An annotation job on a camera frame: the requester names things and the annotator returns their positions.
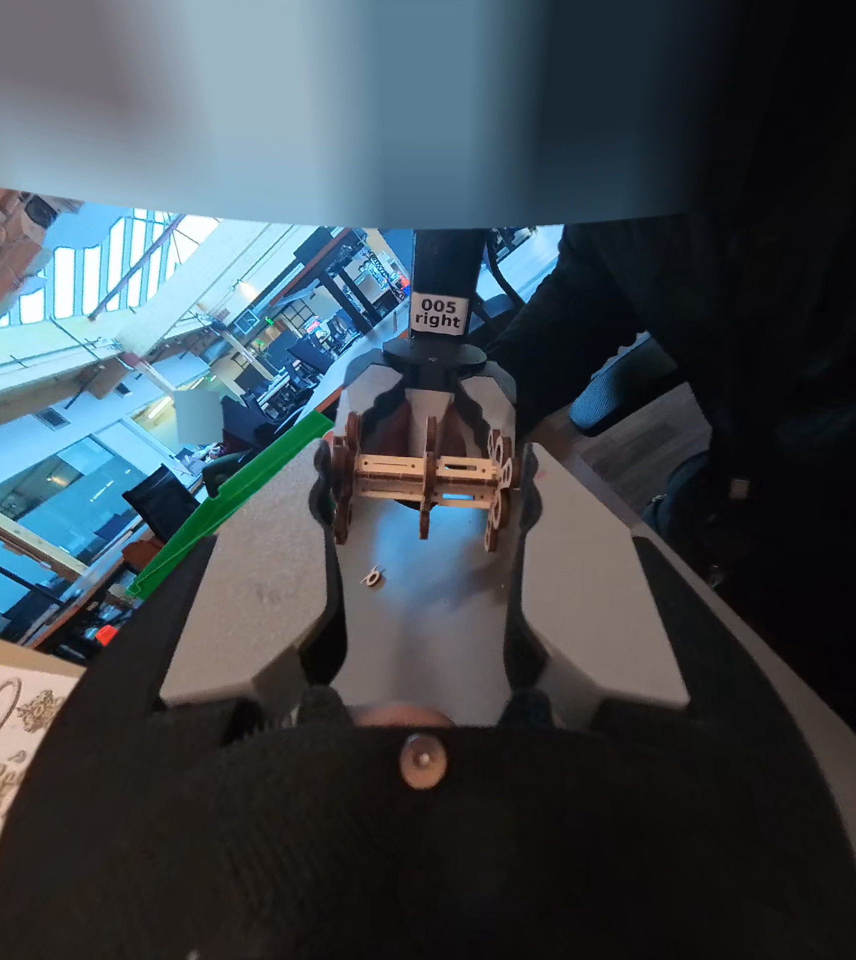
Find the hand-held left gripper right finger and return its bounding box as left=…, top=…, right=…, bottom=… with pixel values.
left=503, top=442, right=691, bottom=710

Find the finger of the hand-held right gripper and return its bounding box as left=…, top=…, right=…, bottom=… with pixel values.
left=341, top=352, right=406, bottom=444
left=454, top=360, right=522, bottom=438

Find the grey mesh office chair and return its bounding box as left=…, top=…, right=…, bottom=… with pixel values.
left=569, top=333, right=680, bottom=436

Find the green plastic bin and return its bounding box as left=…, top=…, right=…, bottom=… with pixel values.
left=126, top=411, right=335, bottom=601

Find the wooden gear model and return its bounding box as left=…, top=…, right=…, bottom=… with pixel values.
left=330, top=411, right=524, bottom=555

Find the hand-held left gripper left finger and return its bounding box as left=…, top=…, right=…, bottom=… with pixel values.
left=158, top=441, right=348, bottom=702

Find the black office chair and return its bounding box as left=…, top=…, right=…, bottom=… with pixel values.
left=122, top=463, right=200, bottom=545

